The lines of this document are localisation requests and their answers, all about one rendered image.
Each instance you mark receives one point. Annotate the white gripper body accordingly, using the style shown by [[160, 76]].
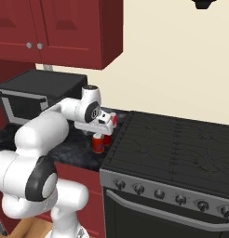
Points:
[[94, 127]]

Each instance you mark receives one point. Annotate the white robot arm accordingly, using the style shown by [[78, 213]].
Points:
[[42, 130]]

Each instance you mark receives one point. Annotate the red soda can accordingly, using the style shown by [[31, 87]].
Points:
[[114, 118], [98, 145], [107, 140]]

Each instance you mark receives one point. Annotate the black stove knob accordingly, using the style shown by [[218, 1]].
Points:
[[120, 184], [202, 205], [159, 194], [180, 199], [226, 212], [138, 188]]

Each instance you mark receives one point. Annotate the black stove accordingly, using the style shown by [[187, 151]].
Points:
[[175, 148]]

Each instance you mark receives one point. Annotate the red base cupboard door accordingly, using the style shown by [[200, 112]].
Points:
[[85, 192]]

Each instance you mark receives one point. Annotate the black microwave oven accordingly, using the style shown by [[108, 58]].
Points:
[[32, 89]]

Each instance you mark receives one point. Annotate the grey cupboard knob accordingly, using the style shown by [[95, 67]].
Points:
[[40, 46], [29, 45]]

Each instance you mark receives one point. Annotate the black oven door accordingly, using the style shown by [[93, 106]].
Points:
[[150, 223]]

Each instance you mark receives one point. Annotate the black range hood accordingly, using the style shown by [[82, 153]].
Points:
[[204, 3]]

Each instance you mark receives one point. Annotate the red wall cupboard door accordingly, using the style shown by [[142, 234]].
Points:
[[14, 28], [73, 31]]

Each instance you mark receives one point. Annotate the red wall cupboard body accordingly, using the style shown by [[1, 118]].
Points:
[[111, 29]]

